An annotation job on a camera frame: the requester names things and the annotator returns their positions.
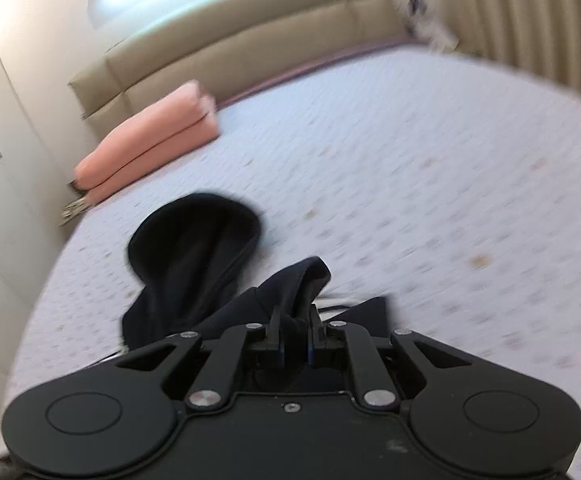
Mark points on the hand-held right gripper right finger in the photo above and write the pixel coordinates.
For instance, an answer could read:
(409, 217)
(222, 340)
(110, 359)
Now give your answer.
(310, 351)

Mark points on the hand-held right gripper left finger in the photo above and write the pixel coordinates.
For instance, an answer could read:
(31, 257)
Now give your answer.
(281, 351)

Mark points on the black hooded sweatshirt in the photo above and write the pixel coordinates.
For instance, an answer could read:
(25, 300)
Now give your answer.
(190, 250)

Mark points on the bed with floral sheet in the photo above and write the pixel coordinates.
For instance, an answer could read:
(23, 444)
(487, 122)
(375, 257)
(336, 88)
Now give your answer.
(395, 160)

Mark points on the pink folded blanket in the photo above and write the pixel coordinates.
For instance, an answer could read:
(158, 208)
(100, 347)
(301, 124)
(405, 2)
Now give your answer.
(160, 140)

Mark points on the grey patterned object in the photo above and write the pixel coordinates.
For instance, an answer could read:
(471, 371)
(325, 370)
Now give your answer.
(74, 209)

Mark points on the beige padded headboard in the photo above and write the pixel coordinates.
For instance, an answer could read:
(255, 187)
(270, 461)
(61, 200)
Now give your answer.
(270, 35)

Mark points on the white bedside object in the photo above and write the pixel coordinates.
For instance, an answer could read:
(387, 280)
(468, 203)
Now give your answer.
(433, 30)

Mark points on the white wardrobe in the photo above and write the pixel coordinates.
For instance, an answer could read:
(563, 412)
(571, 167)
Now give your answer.
(0, 110)

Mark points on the beige curtain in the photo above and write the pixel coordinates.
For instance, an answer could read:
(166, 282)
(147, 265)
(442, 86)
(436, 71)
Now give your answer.
(520, 20)

